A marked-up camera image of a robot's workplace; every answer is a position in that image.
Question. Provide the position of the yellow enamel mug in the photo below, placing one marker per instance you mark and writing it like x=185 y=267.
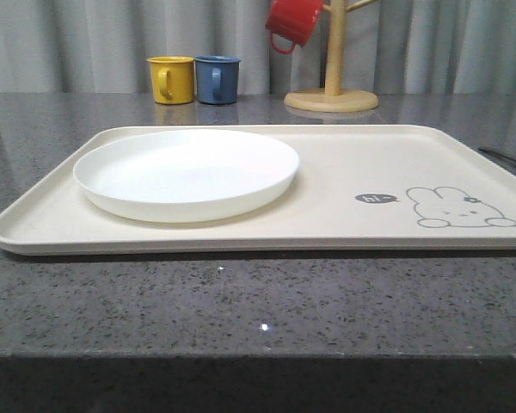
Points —
x=172 y=79

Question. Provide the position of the grey curtain backdrop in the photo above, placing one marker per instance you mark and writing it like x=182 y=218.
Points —
x=391 y=47

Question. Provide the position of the wooden mug tree stand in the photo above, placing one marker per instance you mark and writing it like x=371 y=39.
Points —
x=333 y=98

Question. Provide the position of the cream rabbit serving tray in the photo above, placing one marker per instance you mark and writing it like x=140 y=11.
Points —
x=370 y=187

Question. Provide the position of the white round plate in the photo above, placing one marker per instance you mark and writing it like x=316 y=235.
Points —
x=186 y=176

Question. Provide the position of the blue enamel mug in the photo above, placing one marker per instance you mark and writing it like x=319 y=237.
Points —
x=217 y=79

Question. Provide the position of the silver metal fork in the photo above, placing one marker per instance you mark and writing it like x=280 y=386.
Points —
x=498 y=154

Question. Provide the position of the red enamel mug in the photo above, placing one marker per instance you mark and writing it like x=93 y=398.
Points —
x=293 y=20

